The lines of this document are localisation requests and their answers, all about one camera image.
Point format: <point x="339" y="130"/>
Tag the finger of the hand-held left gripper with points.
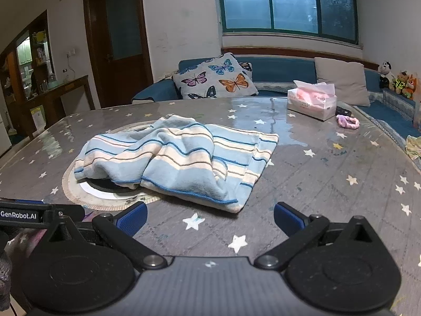
<point x="29" y="202"/>

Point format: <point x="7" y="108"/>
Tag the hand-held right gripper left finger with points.
<point x="132" y="219"/>

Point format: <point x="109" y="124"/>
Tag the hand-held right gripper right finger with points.
<point x="286" y="218"/>

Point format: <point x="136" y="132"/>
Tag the blue striped shirt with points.
<point x="184" y="158"/>

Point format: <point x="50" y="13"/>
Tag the grey star-print tablecloth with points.
<point x="312" y="187"/>

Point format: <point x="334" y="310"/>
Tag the wooden console table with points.
<point x="59" y="102"/>

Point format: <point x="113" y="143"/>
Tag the pink scrunchie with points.
<point x="348" y="121"/>

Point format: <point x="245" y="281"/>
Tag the glass jar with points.
<point x="43" y="87"/>

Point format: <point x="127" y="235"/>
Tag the pink tissue box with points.
<point x="310" y="103"/>

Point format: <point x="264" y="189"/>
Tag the black remote control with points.
<point x="343" y="110"/>

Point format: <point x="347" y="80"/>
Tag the wooden display shelf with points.
<point x="13" y="65"/>

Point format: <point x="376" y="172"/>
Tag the pale yellow cloth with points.
<point x="414" y="148"/>

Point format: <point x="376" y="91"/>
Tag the blue sofa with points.
<point x="279" y="69"/>

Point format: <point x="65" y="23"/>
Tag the beige pillow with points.
<point x="342" y="79"/>

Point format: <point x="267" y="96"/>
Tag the butterfly print pillow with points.
<point x="213" y="77"/>

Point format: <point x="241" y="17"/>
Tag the panda plush toy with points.
<point x="385" y="74"/>

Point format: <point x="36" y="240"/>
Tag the brown wooden door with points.
<point x="98" y="39"/>

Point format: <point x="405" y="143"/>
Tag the green yellow plush toy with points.
<point x="401" y="82"/>

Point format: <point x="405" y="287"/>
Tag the orange plush toy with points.
<point x="414" y="87"/>

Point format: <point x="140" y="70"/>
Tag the green framed window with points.
<point x="286" y="3"/>

